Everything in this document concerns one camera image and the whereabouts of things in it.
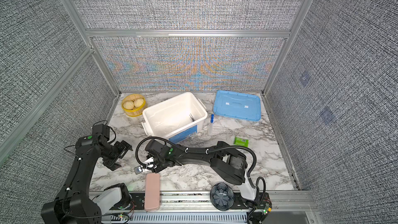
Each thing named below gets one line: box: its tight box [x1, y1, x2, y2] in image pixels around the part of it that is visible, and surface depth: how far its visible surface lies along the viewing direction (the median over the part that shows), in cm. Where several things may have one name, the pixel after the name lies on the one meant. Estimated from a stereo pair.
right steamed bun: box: [134, 97, 145, 108], surface depth 108 cm
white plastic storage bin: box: [141, 91, 208, 144], surface depth 96 cm
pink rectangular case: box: [144, 172, 161, 212], surface depth 76 cm
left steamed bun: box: [123, 100, 135, 110], surface depth 107 cm
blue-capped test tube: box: [208, 114, 215, 136], surface depth 89 cm
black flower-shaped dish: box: [210, 182, 235, 212], surface depth 75 cm
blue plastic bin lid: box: [212, 90, 262, 122], surface depth 115 cm
